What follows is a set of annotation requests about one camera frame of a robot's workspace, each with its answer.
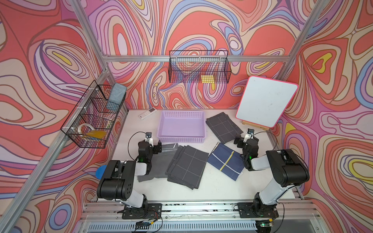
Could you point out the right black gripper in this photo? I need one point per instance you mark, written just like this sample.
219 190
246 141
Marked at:
240 141

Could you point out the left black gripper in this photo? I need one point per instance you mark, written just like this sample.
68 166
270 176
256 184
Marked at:
154 148

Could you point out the plain grey pillowcase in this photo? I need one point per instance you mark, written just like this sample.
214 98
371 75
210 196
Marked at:
160 163

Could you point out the navy yellow-striped pillowcase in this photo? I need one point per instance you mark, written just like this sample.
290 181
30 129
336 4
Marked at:
227 161

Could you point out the dark grey checked pillowcase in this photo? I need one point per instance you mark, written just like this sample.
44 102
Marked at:
187 167

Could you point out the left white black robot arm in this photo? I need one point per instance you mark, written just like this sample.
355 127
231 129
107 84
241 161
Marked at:
117 181

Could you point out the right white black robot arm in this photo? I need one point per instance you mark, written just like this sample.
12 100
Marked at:
287 169

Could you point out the dark grey pillowcase at back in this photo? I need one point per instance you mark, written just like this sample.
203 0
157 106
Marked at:
223 127

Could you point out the purple plastic basket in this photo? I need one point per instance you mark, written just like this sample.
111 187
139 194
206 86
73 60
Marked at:
182 127

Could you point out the yellow card in basket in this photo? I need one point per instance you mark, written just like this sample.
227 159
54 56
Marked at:
95 135

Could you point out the wooden whiteboard stand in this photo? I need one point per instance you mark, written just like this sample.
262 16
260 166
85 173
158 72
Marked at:
255 125

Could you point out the white remote control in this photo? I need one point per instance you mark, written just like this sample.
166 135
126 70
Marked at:
147 113

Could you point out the pink-framed whiteboard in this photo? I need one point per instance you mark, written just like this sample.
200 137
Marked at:
264 100

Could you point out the blue-lidded clear jar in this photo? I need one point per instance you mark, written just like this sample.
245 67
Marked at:
100 172

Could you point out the grey sponge block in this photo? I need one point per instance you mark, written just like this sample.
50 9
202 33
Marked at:
117 94

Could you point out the yellow sticky note pad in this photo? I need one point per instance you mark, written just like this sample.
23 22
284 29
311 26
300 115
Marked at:
207 79

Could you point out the white tape roll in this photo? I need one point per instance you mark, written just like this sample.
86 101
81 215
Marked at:
85 128

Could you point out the green circuit board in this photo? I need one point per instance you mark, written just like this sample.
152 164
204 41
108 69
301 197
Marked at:
143 224

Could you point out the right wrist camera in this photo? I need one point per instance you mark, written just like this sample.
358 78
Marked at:
250 133

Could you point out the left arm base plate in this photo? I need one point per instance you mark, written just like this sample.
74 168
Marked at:
151 211

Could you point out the black wire basket left wall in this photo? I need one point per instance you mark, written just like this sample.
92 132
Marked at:
91 109

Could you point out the black wire basket wall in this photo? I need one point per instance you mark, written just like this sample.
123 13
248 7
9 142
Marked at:
187 66
91 109

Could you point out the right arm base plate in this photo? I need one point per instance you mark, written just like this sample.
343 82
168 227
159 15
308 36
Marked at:
257 210

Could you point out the aluminium front rail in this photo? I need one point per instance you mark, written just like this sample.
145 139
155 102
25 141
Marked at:
295 216

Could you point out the black wire basket back wall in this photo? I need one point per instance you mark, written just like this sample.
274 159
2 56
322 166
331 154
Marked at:
187 66

